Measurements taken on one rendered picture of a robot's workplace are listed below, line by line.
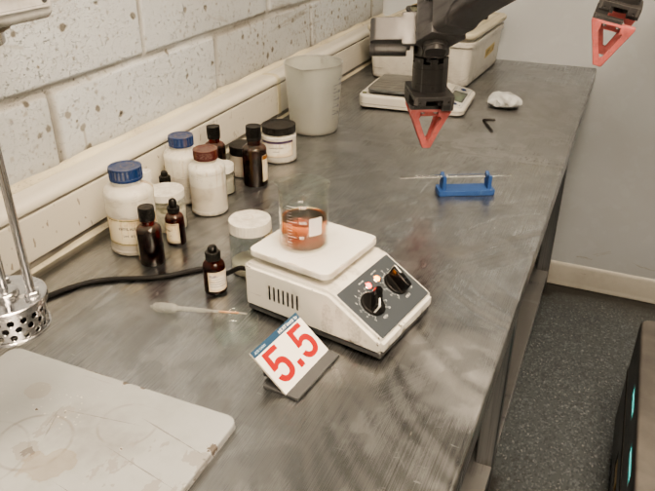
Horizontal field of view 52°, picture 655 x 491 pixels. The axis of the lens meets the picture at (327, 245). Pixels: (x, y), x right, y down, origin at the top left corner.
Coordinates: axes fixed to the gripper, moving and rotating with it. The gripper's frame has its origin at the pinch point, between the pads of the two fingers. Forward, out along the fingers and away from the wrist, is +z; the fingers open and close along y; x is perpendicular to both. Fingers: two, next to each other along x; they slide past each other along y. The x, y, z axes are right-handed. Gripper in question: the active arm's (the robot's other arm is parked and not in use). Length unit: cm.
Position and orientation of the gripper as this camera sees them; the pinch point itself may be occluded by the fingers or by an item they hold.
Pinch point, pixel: (425, 141)
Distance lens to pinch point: 116.8
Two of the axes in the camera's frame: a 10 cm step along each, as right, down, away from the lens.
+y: 0.5, 4.8, -8.8
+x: 10.0, -0.3, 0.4
